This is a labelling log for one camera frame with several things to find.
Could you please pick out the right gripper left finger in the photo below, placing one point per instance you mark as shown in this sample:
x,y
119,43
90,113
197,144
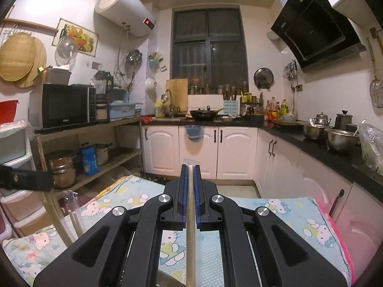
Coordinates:
x,y
122,248

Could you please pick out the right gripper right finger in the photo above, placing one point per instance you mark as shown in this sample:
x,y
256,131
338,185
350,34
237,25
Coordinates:
x,y
257,247

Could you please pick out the wooden chopsticks pair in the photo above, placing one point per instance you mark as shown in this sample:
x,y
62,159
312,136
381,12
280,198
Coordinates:
x,y
191,227

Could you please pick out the dark kitchen window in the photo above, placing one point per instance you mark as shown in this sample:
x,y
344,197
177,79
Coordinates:
x,y
208,47

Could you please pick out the white plastic drawer unit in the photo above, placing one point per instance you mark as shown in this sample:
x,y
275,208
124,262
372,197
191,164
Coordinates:
x,y
24,209

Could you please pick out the steel pot on shelf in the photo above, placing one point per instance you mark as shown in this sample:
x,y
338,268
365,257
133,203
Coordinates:
x,y
61,165

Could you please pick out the Hello Kitty blue tablecloth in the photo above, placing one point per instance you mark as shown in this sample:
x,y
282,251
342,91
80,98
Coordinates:
x,y
31,254

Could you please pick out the red plastic basin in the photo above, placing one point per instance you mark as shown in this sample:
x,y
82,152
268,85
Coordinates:
x,y
8,111

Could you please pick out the wooden shelf rack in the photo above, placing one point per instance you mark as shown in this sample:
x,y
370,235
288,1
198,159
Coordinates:
x,y
110,154

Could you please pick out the blue canister on shelf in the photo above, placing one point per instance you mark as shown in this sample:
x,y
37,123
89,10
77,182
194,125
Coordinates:
x,y
89,160

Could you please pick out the black microwave oven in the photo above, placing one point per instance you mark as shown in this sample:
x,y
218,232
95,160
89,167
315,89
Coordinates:
x,y
56,106

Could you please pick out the pink towel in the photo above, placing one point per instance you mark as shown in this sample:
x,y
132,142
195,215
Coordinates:
x,y
335,230

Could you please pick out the round bamboo tray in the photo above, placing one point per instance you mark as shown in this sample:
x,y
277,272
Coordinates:
x,y
17,56

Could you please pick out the steel mixing bowl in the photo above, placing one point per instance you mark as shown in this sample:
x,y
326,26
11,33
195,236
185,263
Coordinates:
x,y
340,140

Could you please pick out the steel kettle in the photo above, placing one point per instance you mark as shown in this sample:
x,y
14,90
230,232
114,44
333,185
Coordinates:
x,y
320,119

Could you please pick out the black wok on stove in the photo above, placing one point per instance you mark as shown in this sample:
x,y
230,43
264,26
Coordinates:
x,y
204,115

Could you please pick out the plastic bag on counter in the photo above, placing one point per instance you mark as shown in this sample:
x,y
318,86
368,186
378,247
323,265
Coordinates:
x,y
371,140

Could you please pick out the wooden cutting board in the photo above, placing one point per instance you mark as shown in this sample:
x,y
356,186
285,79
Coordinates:
x,y
179,93

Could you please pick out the white water heater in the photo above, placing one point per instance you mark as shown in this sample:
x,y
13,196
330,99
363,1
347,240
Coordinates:
x,y
132,15

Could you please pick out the black range hood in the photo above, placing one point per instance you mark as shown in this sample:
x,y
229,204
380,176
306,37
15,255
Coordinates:
x,y
316,33

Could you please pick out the fruit picture frame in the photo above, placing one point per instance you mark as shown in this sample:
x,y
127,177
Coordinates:
x,y
85,39

